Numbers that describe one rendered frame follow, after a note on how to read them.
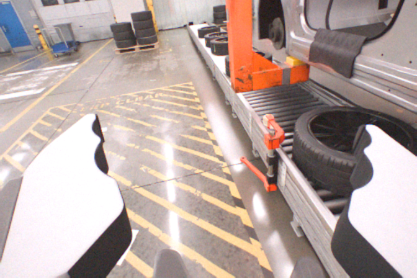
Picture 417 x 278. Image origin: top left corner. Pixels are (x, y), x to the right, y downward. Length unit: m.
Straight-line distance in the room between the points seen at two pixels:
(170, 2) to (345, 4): 10.57
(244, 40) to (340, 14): 0.81
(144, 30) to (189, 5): 5.14
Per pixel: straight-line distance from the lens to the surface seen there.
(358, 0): 2.32
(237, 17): 1.79
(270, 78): 1.99
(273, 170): 1.55
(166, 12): 12.26
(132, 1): 10.30
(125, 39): 7.71
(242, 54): 1.84
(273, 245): 1.49
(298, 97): 2.45
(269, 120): 1.56
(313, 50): 1.77
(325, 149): 1.33
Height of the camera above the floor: 1.29
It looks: 30 degrees down
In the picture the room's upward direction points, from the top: 8 degrees counter-clockwise
